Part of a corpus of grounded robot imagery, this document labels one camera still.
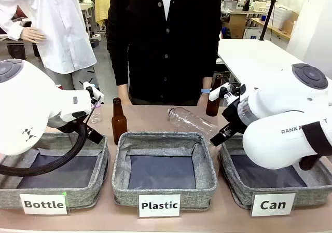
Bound white Plastic label card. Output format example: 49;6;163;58
137;194;181;218

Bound cardigan person's left forearm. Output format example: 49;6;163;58
201;76;214;89

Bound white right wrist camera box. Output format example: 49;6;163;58
209;83;231;101

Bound black strap on arm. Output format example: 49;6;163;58
302;121;332;157

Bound grey fabric basket marked Plastic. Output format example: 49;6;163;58
112;131;218;211

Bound grey fabric basket marked Can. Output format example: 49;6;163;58
218;134;332;210

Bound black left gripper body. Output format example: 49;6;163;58
67;118;91;135

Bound black tripod pole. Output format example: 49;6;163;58
259;0;281;41

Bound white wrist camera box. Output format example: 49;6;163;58
82;81;105;105
209;83;231;101

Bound person in white shirt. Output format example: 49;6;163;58
0;0;101;91

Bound cardigan person's right forearm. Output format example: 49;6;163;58
117;84;130;100

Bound large clear plastic bottle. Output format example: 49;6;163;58
167;107;219;142

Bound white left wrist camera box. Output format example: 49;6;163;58
82;81;105;105

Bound brown cardboard box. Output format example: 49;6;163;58
229;12;247;39

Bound white-shirt person's hand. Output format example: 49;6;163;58
20;26;48;45

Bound brown glass beer bottle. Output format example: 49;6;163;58
112;97;128;145
205;74;225;117

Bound white plastic storage bins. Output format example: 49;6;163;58
273;6;295;29

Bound yellow hanging garment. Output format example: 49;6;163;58
95;0;112;28

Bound white background table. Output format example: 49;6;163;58
217;38;332;88

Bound cardigan person's left hand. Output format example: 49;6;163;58
197;93;209;107

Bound white Bottle label card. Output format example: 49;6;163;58
19;193;68;215

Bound grey fabric basket marked Bottle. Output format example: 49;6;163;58
0;132;110;210

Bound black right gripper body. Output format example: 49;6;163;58
221;98;249;138

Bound white Can label card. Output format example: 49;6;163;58
250;192;297;217

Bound person in black cardigan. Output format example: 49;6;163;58
106;0;223;106

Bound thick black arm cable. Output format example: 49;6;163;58
0;95;102;177

